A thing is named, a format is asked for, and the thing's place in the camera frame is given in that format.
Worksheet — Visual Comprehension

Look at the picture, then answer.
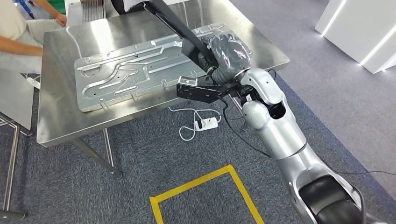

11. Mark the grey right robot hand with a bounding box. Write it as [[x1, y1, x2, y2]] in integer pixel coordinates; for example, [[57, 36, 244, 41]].
[[198, 33, 253, 86]]

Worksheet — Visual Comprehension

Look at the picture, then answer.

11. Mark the black plastic plate bracket part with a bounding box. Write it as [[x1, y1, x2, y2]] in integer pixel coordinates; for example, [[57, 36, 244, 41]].
[[110, 0, 219, 67]]

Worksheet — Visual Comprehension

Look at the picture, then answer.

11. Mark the stainless steel workbench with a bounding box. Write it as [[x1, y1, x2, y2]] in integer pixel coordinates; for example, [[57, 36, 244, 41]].
[[36, 0, 290, 179]]

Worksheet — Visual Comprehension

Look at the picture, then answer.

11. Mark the white power strip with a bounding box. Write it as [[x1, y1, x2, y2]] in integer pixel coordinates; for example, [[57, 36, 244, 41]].
[[194, 117, 219, 132]]

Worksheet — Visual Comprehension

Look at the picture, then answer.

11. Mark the yellow floor tape square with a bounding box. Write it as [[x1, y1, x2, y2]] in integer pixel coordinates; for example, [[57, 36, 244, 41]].
[[149, 164, 266, 224]]

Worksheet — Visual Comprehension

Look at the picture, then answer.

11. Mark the stamped grey metal panel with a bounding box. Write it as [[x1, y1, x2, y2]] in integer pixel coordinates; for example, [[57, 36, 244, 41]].
[[73, 23, 253, 113]]

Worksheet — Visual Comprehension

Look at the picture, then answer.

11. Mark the green plastic crate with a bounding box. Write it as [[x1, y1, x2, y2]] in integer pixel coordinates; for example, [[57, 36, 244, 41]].
[[48, 0, 67, 14]]

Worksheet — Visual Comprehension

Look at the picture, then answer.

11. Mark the person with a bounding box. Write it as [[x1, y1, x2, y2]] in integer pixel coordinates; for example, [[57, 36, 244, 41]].
[[0, 0, 67, 75]]

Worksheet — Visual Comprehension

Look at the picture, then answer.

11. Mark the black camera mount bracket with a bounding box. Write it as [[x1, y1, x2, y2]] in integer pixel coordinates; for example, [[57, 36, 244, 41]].
[[176, 82, 240, 104]]

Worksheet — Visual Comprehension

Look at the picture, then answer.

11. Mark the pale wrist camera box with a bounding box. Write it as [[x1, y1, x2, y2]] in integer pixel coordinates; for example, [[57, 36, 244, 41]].
[[177, 76, 198, 88]]

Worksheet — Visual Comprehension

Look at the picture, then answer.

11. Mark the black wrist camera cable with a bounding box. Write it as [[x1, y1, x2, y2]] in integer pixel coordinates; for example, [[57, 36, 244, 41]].
[[218, 69, 279, 158]]

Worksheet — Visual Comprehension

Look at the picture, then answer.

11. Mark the chrome frame side table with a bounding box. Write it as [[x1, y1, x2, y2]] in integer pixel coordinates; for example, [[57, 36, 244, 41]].
[[0, 68, 35, 221]]

